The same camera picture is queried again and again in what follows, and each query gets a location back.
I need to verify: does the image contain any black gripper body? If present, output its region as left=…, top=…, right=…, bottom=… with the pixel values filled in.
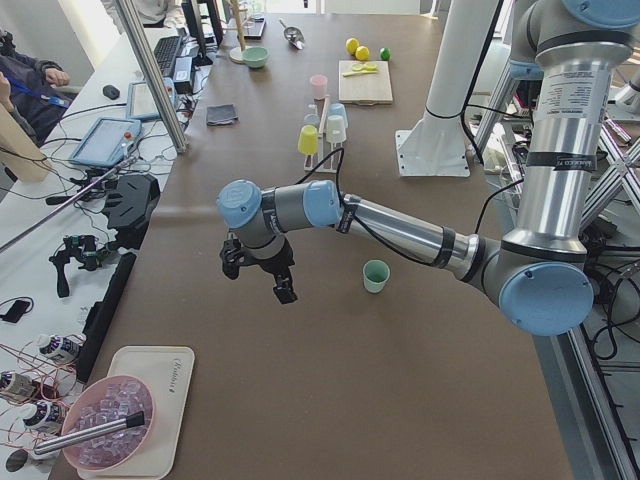
left=225, top=234, right=295, bottom=281

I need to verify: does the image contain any mint green cup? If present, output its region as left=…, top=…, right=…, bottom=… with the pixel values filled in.
left=362, top=259, right=390, bottom=294

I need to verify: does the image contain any pink cup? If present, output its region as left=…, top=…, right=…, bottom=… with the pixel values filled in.
left=309, top=74, right=328, bottom=100

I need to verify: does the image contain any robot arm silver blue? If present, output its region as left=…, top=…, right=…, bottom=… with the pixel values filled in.
left=217, top=1, right=639, bottom=336

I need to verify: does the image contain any yellow cup on rack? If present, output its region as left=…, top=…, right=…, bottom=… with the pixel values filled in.
left=297, top=124, right=318, bottom=156

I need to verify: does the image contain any grey cup on rack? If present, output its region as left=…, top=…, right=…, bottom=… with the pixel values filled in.
left=303, top=113, right=320, bottom=129

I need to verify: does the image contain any white cup on rack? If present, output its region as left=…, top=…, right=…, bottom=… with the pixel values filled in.
left=325, top=115, right=346, bottom=145

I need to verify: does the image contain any light blue cup on rack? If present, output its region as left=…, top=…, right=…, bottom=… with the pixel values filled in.
left=329, top=103, right=348, bottom=124

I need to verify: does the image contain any black plastic housing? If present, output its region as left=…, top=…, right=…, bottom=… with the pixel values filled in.
left=102, top=174, right=160, bottom=250

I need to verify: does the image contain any cream plastic tray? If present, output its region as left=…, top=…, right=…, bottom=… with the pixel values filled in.
left=63, top=346, right=195, bottom=479

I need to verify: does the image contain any grey folded cloth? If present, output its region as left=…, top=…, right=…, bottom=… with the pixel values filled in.
left=206, top=104, right=238, bottom=126

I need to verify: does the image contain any black bar on desk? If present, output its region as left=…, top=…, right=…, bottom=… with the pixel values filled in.
left=75, top=253, right=137, bottom=384

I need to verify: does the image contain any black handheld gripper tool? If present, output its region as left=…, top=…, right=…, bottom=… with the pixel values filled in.
left=48, top=233, right=109, bottom=299

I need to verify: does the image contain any blue teach pendant tablet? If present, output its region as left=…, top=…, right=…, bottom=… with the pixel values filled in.
left=69, top=117, right=142, bottom=168

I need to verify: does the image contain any metal reacher stick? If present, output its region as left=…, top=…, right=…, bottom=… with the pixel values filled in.
left=0, top=157, right=135, bottom=253

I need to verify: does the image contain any small bottle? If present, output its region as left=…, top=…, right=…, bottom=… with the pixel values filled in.
left=18, top=401, right=68, bottom=435
left=36, top=334, right=81, bottom=365
left=1, top=371, right=39, bottom=402

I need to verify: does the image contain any pink bowl of ice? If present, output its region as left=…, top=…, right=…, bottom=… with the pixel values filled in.
left=60, top=375, right=157, bottom=471

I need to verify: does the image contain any metal muddler with black tip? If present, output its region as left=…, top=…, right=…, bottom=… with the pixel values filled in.
left=33, top=411, right=145, bottom=455

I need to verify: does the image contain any mint green bowl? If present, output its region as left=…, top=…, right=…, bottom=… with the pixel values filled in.
left=242, top=46, right=269, bottom=69

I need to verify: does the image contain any wooden cutting board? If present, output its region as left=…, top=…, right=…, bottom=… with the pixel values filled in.
left=338, top=60, right=393, bottom=105

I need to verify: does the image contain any wooden mug tree stand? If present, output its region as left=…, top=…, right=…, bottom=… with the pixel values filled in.
left=226, top=0, right=247, bottom=64

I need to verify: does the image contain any black computer mouse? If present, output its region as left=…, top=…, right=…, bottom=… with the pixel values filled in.
left=102, top=85, right=120, bottom=100

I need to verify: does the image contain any yellow plastic knife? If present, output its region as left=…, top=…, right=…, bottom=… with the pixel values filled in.
left=341, top=70, right=379, bottom=78

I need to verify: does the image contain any black keyboard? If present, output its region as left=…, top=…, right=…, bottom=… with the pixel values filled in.
left=153, top=36, right=182, bottom=78

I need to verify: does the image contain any black smartphone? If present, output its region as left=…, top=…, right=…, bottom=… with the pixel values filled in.
left=1, top=299, right=31, bottom=324

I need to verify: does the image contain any metal scoop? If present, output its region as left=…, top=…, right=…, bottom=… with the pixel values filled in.
left=279, top=18, right=305, bottom=50

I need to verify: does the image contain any whole yellow lemon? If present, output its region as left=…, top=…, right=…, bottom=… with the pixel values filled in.
left=354, top=45, right=370, bottom=61
left=345, top=37, right=360, bottom=55

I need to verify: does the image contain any green lime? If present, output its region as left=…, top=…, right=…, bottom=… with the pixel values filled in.
left=379, top=47, right=391, bottom=61

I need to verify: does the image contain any seated person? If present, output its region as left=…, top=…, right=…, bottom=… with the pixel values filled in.
left=1, top=30, right=72, bottom=146

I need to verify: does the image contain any white wire cup rack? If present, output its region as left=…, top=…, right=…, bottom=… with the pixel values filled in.
left=302, top=94, right=346, bottom=173

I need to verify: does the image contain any aluminium frame post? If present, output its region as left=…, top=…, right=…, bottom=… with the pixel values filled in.
left=115, top=0, right=187, bottom=155

